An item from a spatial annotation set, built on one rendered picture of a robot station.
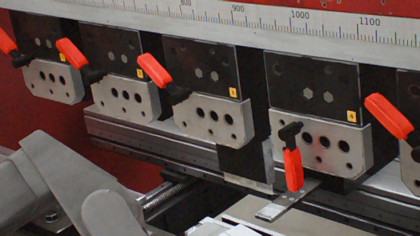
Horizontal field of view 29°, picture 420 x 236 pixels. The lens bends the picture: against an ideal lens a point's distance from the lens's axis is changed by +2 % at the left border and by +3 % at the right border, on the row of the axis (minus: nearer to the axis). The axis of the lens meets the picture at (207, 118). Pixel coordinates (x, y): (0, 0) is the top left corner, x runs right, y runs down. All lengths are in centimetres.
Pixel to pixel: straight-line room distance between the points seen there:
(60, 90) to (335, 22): 64
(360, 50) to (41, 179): 44
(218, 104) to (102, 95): 28
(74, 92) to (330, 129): 56
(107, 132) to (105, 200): 123
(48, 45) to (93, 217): 79
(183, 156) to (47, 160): 103
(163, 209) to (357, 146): 79
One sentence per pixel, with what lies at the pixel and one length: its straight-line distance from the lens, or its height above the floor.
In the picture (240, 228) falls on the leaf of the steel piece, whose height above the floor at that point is 100.
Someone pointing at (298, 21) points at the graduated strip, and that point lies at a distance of 104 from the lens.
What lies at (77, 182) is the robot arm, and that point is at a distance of 74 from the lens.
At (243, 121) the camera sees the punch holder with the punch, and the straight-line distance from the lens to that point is 117.
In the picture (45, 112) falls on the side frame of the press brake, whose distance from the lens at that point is 206.
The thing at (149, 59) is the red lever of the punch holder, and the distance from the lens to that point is 122.
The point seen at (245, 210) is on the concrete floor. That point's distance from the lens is 340.
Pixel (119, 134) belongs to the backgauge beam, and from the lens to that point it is 191.
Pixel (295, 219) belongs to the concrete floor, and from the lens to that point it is 330.
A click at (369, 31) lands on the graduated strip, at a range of 99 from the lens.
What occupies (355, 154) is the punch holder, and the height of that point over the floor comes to 121.
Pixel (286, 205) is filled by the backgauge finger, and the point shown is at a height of 101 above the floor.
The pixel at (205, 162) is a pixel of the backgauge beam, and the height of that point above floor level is 93.
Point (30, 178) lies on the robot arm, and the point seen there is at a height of 138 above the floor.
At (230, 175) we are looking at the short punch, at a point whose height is 109.
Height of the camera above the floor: 169
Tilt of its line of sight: 23 degrees down
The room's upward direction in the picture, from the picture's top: 9 degrees counter-clockwise
